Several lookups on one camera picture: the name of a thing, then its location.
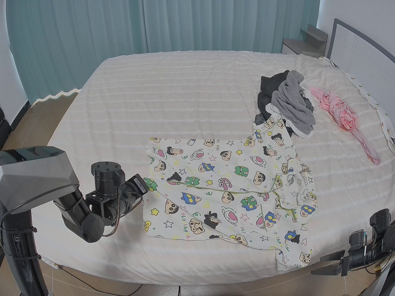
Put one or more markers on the white printed pyjama top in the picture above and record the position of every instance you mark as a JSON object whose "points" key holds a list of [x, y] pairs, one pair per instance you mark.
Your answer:
{"points": [[231, 196]]}

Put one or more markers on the grey bedside table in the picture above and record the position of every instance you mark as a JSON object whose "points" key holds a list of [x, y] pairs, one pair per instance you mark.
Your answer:
{"points": [[302, 43]]}

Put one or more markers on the blue-green curtain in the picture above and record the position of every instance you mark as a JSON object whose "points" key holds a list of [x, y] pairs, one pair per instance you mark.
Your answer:
{"points": [[77, 26], [231, 14]]}

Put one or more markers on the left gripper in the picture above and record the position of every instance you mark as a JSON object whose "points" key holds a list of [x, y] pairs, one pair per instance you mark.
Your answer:
{"points": [[132, 196]]}

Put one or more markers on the bed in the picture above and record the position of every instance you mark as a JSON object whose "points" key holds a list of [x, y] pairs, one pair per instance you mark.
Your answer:
{"points": [[154, 88]]}

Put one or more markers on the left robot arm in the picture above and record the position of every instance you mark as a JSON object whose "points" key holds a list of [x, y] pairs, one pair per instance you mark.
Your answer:
{"points": [[37, 171]]}

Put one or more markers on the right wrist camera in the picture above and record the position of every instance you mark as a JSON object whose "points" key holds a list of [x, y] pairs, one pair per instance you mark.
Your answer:
{"points": [[356, 240]]}

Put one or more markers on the pink garment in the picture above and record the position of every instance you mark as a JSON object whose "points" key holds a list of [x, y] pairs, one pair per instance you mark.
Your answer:
{"points": [[342, 109]]}

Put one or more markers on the white printed pillow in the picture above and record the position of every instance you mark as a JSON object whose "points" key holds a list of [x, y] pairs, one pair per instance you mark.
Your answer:
{"points": [[382, 119]]}

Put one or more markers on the pile of clothes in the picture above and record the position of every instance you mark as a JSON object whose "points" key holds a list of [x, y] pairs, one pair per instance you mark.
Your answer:
{"points": [[293, 103]]}

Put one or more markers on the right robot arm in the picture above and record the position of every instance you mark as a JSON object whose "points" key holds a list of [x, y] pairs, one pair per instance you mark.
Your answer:
{"points": [[382, 220]]}

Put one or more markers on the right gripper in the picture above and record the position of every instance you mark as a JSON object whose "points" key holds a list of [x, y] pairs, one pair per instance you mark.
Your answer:
{"points": [[359, 259]]}

